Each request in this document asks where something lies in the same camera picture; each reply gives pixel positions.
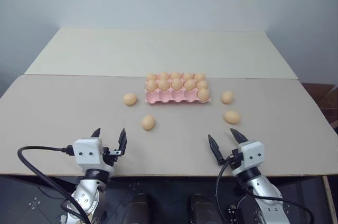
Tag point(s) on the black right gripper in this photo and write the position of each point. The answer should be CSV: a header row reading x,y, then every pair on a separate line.
x,y
234,160

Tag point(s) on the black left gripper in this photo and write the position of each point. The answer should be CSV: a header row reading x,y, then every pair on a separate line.
x,y
110,158

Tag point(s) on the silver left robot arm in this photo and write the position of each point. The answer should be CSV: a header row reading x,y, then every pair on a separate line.
x,y
87,195

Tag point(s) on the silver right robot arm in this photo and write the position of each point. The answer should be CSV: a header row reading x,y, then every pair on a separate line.
x,y
264,188

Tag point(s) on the pink egg tray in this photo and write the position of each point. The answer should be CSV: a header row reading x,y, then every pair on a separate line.
x,y
169,97

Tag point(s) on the tan egg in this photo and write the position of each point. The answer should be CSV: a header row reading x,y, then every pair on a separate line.
x,y
232,117
175,75
164,76
203,94
202,84
176,83
188,76
189,84
130,99
151,76
148,122
151,85
163,85
227,97
200,76

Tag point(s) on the dark rounded shape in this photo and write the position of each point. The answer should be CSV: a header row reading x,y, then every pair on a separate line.
x,y
199,209
140,209

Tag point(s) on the brown wooden boards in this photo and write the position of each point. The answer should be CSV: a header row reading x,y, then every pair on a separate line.
x,y
323,102

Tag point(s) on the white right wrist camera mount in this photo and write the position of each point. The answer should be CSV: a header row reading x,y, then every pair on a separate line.
x,y
251,155

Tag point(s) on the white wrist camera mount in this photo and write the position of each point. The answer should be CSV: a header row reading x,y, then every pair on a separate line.
x,y
87,152
251,155

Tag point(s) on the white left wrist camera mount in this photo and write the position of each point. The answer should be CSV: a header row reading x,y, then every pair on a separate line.
x,y
87,152

